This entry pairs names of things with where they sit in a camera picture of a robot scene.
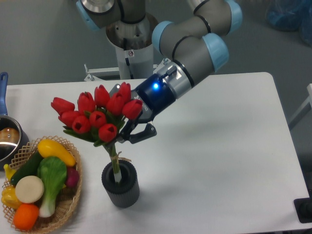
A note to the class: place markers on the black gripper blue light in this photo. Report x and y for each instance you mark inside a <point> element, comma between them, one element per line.
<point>156,96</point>

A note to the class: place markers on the red tulip bouquet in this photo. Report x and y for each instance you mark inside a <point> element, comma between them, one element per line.
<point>99,117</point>

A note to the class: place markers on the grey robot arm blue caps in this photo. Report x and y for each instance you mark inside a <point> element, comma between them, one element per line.
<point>170,58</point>

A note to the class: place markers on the dark grey ribbed vase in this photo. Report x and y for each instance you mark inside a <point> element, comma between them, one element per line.
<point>125,193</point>

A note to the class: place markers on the red radish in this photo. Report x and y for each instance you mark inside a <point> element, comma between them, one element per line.
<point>72,178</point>

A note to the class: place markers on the yellow squash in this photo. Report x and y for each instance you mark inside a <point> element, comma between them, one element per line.
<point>48,147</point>

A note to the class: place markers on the green bok choy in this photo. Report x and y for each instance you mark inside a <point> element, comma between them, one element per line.
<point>53,172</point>

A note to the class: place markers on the woven wicker basket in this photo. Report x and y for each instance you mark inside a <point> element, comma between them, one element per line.
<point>67,200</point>

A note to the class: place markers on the dark green cucumber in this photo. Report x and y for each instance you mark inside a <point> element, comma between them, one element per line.
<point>29,168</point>

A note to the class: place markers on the cream round disc vegetable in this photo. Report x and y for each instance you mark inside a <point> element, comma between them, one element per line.
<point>29,189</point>

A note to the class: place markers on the yellow banana tip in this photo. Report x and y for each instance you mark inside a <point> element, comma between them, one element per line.
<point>9,172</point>

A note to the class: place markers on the orange fruit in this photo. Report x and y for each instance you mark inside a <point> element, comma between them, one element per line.
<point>25,216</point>

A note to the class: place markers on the yellow bell pepper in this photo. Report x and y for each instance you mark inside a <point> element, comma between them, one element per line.
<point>9,198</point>

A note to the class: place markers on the blue plastic bag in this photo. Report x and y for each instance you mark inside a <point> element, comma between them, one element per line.
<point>291,15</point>

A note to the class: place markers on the black device at table edge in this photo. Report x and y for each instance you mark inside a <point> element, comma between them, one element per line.
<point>303,208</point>

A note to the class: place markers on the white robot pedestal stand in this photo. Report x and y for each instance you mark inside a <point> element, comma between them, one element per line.
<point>133,48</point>

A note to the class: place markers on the blue handled saucepan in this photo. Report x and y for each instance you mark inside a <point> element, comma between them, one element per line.
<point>12,136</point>

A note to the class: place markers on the white furniture frame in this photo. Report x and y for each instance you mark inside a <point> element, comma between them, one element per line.
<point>302,110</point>

